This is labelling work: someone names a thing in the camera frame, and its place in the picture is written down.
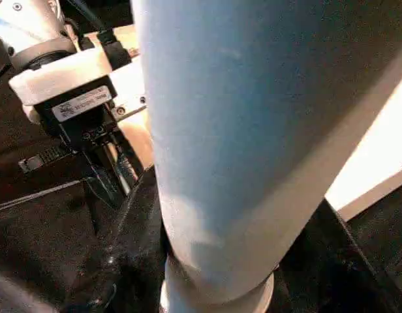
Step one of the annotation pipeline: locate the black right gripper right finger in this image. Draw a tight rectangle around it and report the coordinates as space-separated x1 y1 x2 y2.
276 199 402 313

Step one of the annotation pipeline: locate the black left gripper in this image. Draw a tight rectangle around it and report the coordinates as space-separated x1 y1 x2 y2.
18 104 148 211

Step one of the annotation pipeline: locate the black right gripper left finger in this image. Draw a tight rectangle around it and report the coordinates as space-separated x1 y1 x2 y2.
57 166 170 313

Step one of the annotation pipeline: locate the white plastic table top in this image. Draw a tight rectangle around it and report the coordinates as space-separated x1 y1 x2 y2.
84 23 402 222

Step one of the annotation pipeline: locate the white plastic table leg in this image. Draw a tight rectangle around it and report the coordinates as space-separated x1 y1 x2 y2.
131 0 402 313

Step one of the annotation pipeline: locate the black work mat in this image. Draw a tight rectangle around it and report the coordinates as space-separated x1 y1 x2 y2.
0 46 402 313

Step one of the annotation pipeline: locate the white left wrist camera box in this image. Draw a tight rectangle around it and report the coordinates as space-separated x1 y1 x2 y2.
8 42 118 126

